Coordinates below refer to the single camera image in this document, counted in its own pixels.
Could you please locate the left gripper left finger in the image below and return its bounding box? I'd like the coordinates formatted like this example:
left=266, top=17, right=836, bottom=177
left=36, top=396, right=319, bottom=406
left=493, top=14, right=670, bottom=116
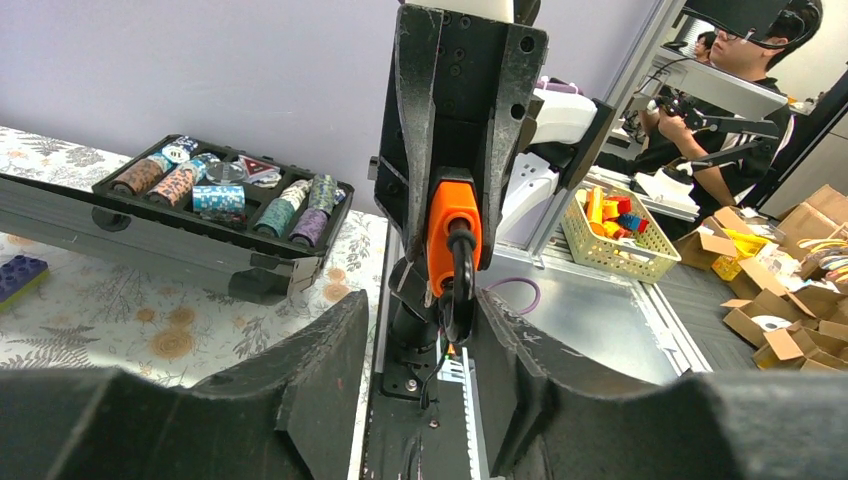
left=1, top=290, right=369, bottom=479

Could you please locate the cardboard boxes pile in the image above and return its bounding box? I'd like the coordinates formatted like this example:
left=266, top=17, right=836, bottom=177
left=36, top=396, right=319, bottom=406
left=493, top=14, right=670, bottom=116
left=663, top=185, right=847, bottom=371

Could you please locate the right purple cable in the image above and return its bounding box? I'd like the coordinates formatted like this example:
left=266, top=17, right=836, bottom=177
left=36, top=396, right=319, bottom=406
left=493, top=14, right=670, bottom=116
left=486, top=276, right=542, bottom=316

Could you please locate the orange padlock with key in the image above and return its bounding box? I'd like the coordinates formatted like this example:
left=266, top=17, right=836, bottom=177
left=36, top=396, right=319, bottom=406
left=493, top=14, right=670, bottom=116
left=425, top=180, right=482, bottom=344

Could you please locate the yellow basket with toys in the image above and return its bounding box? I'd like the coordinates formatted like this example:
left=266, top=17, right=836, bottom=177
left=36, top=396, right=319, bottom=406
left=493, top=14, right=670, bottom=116
left=561, top=186, right=681, bottom=284

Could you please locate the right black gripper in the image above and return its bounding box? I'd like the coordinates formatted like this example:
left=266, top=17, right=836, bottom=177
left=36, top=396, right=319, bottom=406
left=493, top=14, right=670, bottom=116
left=374, top=3, right=547, bottom=270

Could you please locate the black poker chip case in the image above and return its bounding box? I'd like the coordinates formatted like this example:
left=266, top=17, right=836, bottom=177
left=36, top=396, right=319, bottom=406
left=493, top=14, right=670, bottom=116
left=1, top=134, right=354, bottom=305

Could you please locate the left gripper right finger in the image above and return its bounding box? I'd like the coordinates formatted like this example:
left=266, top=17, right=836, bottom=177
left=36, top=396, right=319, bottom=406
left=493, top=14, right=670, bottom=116
left=470, top=290, right=847, bottom=479

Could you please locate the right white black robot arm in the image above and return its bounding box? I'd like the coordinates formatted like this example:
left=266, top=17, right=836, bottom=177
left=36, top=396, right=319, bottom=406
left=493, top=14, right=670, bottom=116
left=370, top=1, right=613, bottom=269

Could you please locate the floral tablecloth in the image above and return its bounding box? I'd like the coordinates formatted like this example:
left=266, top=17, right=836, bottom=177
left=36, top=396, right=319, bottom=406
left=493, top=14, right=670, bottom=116
left=0, top=125, right=389, bottom=389

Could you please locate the blue toy brick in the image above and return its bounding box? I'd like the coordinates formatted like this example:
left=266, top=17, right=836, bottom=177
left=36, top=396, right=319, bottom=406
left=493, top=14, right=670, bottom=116
left=1, top=255, right=49, bottom=311

